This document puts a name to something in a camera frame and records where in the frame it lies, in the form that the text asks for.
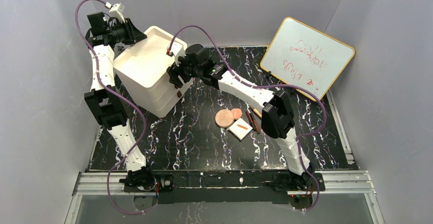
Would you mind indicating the aluminium front mounting rail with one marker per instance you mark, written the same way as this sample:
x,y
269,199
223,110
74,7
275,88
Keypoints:
x,y
326,181

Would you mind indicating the aluminium right side rail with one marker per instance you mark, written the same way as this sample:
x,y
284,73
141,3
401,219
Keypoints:
x,y
340,127

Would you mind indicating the white drawer organizer box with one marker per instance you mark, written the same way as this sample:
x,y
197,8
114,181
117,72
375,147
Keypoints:
x,y
142,70

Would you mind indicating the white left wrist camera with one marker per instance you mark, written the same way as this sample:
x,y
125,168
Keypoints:
x,y
116,11

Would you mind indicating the white square makeup palette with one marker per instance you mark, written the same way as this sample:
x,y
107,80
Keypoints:
x,y
240,129

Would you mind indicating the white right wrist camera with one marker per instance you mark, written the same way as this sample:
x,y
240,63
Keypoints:
x,y
176,49

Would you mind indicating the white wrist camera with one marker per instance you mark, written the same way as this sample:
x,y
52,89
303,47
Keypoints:
x,y
176,49
116,11

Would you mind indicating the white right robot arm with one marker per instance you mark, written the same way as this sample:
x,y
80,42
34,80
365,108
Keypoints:
x,y
277,117

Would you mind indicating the dark brown makeup pencil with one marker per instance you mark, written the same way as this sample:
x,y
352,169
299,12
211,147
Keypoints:
x,y
250,120

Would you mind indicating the small round pink compact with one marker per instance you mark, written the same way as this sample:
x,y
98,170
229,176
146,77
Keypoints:
x,y
237,113

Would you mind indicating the large round pink compact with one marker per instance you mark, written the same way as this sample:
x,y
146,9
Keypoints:
x,y
224,118

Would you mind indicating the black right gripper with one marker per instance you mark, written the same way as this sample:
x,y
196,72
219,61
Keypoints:
x,y
179,74

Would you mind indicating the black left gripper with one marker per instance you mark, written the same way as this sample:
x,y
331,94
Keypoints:
x,y
132,32

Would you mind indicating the yellow framed whiteboard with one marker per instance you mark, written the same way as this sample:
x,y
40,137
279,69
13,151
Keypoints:
x,y
305,57

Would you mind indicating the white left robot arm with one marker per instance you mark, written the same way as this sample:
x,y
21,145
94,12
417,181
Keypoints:
x,y
104,100

